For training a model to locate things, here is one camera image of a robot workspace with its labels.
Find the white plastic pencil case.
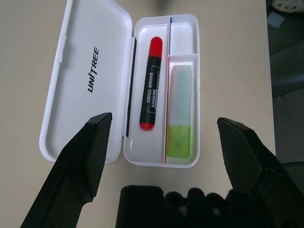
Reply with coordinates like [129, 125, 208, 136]
[39, 0, 202, 169]

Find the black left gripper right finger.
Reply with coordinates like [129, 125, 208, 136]
[217, 116, 304, 228]

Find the green highlighter with clear cap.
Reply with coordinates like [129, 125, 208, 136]
[165, 64, 193, 158]

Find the black marker with red cap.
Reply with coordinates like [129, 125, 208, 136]
[139, 36, 164, 132]

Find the white shoe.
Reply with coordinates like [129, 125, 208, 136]
[271, 0, 304, 12]

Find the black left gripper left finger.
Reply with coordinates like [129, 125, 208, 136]
[20, 112, 113, 228]

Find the blue-grey square pad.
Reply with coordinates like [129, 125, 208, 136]
[267, 11, 285, 29]

